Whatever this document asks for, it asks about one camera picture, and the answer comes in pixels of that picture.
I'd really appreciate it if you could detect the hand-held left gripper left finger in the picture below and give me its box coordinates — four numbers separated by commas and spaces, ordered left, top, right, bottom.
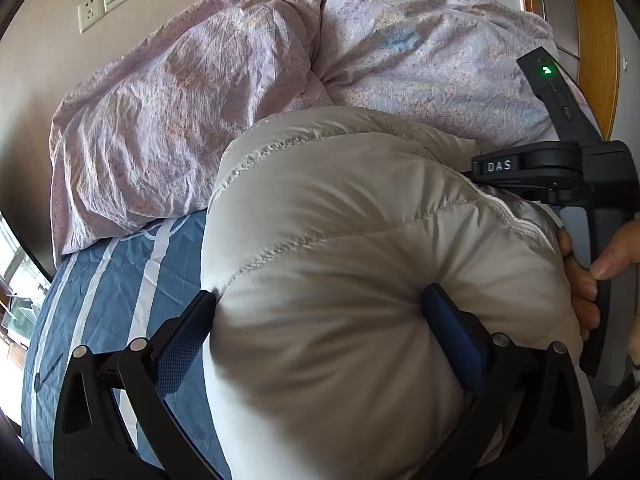
52, 290, 236, 480

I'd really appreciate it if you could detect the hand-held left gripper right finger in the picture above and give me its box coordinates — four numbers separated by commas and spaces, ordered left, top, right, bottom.
421, 283, 589, 480

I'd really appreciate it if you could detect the white puffer jacket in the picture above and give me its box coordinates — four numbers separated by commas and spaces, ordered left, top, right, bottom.
200, 106, 601, 480

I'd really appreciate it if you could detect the person's right hand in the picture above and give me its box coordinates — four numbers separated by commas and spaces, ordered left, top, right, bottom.
556, 216, 640, 361

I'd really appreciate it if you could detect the blue striped bedsheet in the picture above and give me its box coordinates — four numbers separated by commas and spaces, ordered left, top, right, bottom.
20, 207, 236, 480

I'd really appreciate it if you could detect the window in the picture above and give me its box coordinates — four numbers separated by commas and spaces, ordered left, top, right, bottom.
0, 212, 53, 346

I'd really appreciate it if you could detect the pink floral duvet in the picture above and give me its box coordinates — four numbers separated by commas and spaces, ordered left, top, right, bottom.
48, 0, 595, 257

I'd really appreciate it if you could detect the white wall socket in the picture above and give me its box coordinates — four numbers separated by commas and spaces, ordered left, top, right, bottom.
77, 0, 106, 34

